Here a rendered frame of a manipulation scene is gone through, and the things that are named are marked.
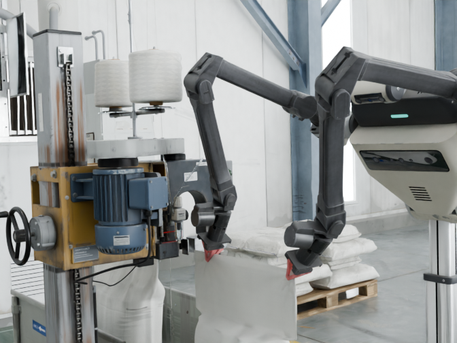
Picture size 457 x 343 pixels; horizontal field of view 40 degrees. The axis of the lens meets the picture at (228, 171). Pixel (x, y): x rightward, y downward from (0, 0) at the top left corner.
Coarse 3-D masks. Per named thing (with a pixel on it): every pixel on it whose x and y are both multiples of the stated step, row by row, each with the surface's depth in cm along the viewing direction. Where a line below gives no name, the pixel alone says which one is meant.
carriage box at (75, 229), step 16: (32, 176) 205; (48, 176) 198; (64, 176) 192; (32, 192) 209; (64, 192) 192; (32, 208) 210; (48, 208) 199; (64, 208) 192; (80, 208) 196; (64, 224) 192; (80, 224) 196; (64, 240) 192; (80, 240) 196; (48, 256) 201; (64, 256) 192; (112, 256) 203; (128, 256) 207; (144, 256) 211
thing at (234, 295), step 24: (216, 264) 210; (240, 264) 198; (264, 264) 194; (216, 288) 211; (240, 288) 198; (264, 288) 191; (288, 288) 184; (216, 312) 212; (240, 312) 199; (264, 312) 192; (288, 312) 185; (216, 336) 200; (240, 336) 191; (264, 336) 189; (288, 336) 185
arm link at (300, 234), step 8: (296, 224) 168; (304, 224) 169; (312, 224) 170; (320, 224) 172; (336, 224) 166; (288, 232) 170; (296, 232) 167; (304, 232) 168; (312, 232) 169; (320, 232) 168; (328, 232) 167; (336, 232) 167; (288, 240) 169; (296, 240) 167; (304, 240) 168; (312, 240) 169; (304, 248) 171
